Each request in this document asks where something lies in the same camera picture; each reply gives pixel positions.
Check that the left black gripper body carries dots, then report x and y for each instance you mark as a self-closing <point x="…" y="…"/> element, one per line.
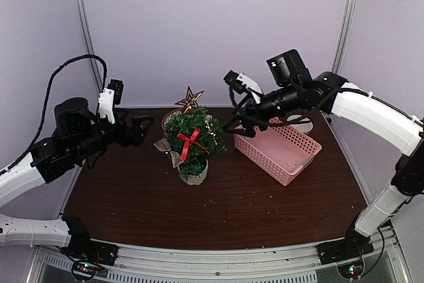
<point x="122" y="138"/>

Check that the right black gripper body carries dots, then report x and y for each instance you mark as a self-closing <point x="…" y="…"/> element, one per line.
<point x="252" y="108"/>

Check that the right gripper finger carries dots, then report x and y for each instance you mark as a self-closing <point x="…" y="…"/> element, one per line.
<point x="232" y="126"/>
<point x="246" y="132"/>

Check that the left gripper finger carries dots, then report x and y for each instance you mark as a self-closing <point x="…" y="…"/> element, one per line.
<point x="142" y="120"/>
<point x="139" y="134"/>

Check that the burlap ribbon bow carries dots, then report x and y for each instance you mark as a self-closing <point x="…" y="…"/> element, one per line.
<point x="164" y="146"/>

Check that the gold glitter berry sprig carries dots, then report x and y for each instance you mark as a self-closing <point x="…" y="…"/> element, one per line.
<point x="211" y="124"/>

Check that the pink plastic basket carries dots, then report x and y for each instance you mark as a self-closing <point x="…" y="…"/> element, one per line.
<point x="282" y="152"/>

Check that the red ribbon bow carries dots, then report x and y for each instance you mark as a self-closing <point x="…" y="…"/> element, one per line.
<point x="190" y="140"/>

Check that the small green christmas tree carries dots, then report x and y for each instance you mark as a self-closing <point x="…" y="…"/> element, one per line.
<point x="194" y="170"/>

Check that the gold star ornament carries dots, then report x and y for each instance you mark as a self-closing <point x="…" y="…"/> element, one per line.
<point x="190" y="102"/>

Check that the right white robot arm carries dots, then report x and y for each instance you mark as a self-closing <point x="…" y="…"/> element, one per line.
<point x="362" y="123"/>

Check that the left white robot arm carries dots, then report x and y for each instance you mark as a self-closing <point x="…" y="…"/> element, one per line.
<point x="79" y="134"/>

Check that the flower pattern plate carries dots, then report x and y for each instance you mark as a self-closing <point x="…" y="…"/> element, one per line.
<point x="168" y="116"/>

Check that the white ceramic bowl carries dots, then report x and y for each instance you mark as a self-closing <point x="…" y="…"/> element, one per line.
<point x="304" y="125"/>

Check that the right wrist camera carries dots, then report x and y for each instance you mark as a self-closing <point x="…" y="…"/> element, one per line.
<point x="242" y="83"/>

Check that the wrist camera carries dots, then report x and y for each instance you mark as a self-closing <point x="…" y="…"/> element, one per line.
<point x="108" y="99"/>
<point x="242" y="83"/>

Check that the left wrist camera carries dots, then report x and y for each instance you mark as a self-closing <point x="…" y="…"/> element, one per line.
<point x="108" y="99"/>

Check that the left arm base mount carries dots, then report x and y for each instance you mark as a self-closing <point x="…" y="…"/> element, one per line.
<point x="88" y="257"/>

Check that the front aluminium rail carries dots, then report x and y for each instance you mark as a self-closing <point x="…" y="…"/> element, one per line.
<point x="296" y="263"/>

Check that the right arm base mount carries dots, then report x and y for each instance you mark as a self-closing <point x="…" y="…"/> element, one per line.
<point x="347" y="253"/>

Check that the right aluminium frame post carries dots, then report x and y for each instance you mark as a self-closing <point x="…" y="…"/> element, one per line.
<point x="348" y="15"/>

